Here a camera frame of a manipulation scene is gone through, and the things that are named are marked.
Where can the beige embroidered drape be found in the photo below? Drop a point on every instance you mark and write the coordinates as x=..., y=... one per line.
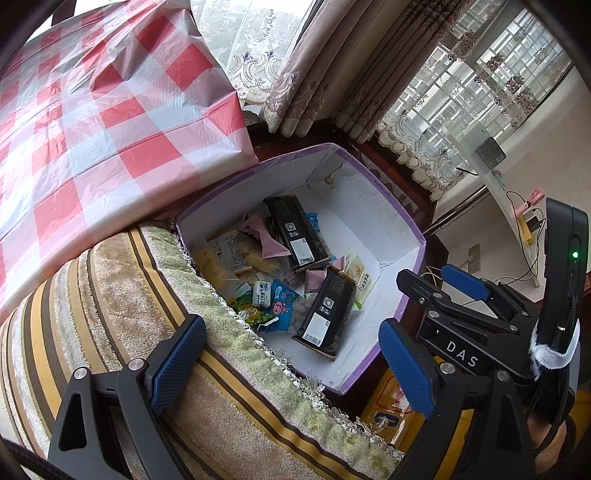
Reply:
x=351, y=69

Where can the yellow printed bag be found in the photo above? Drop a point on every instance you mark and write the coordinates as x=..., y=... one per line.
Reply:
x=392, y=415

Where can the chrome floor stand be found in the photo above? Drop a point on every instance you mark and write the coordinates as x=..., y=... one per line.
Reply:
x=457, y=207

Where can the red checkered tablecloth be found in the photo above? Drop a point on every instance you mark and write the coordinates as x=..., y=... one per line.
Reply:
x=92, y=115

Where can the scalloped lace window curtain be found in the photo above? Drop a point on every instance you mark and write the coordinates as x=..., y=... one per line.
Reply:
x=461, y=115

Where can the clear round pastry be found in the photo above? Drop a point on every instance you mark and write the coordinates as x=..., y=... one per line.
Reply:
x=256, y=267

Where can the white barcode snack packet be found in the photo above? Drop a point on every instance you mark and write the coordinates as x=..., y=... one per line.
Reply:
x=227, y=249

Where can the blue-edged clear seed packet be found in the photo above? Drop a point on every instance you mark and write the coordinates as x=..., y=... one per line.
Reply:
x=299, y=316

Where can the wall outlet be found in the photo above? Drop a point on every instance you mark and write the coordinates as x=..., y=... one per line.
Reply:
x=474, y=257

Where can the small pink fan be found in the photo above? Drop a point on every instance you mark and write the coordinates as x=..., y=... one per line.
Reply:
x=531, y=203

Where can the striped beige seat cushion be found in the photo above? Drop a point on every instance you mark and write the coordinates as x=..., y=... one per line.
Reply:
x=115, y=300

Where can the green snack packet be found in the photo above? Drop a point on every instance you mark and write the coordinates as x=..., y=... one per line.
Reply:
x=251, y=318

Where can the black pink-ended snack bar packet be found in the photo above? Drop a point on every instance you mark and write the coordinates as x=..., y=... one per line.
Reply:
x=295, y=235
x=323, y=318

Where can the small white printed packet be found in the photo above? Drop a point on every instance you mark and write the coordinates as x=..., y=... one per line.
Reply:
x=262, y=294

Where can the white cardboard box purple rim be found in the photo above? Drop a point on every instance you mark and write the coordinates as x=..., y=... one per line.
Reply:
x=360, y=207

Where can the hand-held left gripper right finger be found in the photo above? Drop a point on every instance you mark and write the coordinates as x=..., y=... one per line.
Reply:
x=408, y=374

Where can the pale yellow cake packet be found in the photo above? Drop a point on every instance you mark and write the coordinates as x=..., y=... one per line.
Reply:
x=208, y=266

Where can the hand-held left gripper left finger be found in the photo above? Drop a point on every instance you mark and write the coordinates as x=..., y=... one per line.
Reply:
x=178, y=364

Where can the cream packet yellow print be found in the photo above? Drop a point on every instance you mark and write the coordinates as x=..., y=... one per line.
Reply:
x=361, y=277

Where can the black charger plug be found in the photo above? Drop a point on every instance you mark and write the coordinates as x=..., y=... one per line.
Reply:
x=535, y=225

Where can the grey power adapter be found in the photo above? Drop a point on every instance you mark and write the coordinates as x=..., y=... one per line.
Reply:
x=489, y=152

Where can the person's right hand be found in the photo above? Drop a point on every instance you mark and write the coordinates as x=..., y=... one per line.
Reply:
x=547, y=454

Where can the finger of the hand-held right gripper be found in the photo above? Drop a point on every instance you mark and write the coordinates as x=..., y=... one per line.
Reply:
x=464, y=281
x=425, y=295

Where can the white lace curtain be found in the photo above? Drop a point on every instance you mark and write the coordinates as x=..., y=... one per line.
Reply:
x=249, y=46

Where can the blue cartoon snack packet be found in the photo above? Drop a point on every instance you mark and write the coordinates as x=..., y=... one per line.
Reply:
x=282, y=300

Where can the small blue-edged seed packet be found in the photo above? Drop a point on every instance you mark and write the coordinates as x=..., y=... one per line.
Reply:
x=312, y=220

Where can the yellow plastic gadget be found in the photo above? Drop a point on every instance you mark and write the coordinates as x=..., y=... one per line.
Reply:
x=526, y=230

